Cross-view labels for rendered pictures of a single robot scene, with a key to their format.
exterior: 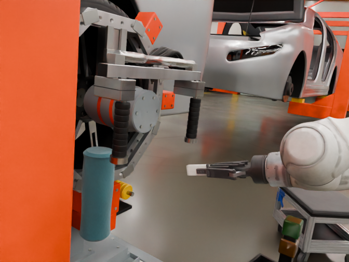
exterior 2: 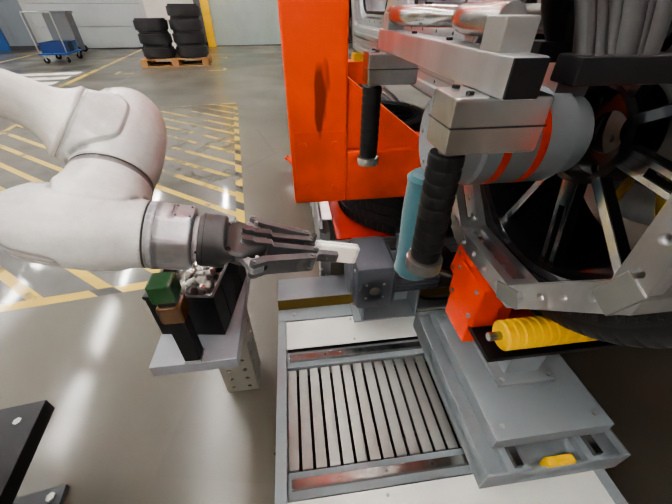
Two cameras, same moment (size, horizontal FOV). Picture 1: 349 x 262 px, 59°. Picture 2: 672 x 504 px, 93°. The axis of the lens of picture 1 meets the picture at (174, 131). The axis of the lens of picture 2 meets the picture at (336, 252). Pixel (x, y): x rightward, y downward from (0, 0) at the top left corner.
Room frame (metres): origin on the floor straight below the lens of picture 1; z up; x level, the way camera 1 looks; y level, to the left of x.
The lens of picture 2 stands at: (1.17, -0.34, 1.01)
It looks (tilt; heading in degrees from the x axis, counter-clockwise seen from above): 37 degrees down; 140
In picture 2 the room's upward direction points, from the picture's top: straight up
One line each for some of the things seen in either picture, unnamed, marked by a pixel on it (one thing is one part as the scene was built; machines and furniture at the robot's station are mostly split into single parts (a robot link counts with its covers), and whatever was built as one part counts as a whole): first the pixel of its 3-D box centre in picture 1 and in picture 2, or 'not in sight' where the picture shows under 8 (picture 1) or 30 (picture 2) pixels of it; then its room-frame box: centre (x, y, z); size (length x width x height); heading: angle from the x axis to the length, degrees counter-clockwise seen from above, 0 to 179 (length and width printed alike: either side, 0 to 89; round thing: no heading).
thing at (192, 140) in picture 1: (193, 118); (434, 212); (1.00, -0.06, 0.83); 0.04 x 0.04 x 0.16
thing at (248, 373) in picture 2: not in sight; (232, 338); (0.50, -0.19, 0.21); 0.10 x 0.10 x 0.42; 57
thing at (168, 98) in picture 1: (161, 99); not in sight; (1.26, 0.07, 0.85); 0.09 x 0.08 x 0.07; 147
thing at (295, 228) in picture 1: (292, 226); (164, 287); (0.69, -0.31, 0.64); 0.04 x 0.04 x 0.04; 57
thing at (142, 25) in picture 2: not in sight; (171, 35); (-7.56, 2.34, 0.55); 1.40 x 0.80 x 1.09; 62
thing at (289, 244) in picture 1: (289, 245); (173, 308); (0.69, -0.31, 0.59); 0.04 x 0.04 x 0.04; 57
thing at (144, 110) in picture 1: (121, 106); (497, 137); (0.95, 0.17, 0.85); 0.21 x 0.14 x 0.14; 57
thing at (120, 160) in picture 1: (120, 130); (369, 125); (0.72, 0.13, 0.83); 0.04 x 0.04 x 0.16
